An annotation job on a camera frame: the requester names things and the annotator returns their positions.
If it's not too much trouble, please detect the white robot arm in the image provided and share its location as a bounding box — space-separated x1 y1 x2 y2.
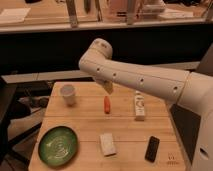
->
79 38 213 171

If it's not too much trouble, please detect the green ceramic plate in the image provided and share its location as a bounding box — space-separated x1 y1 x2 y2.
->
38 126 78 167

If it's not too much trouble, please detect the orange carrot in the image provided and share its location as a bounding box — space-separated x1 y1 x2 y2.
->
104 96 110 114

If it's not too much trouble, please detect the white tube bottle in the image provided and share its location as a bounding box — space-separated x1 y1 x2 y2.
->
134 91 145 121

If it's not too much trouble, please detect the white sponge block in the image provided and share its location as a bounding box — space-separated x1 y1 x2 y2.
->
100 133 116 156

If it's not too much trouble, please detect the black phone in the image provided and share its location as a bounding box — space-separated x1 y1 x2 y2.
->
145 136 160 162

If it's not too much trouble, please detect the black office chair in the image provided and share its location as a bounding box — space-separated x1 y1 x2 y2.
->
0 76 51 165

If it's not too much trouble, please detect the white paper sheet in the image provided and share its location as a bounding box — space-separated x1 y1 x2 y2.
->
0 8 30 24

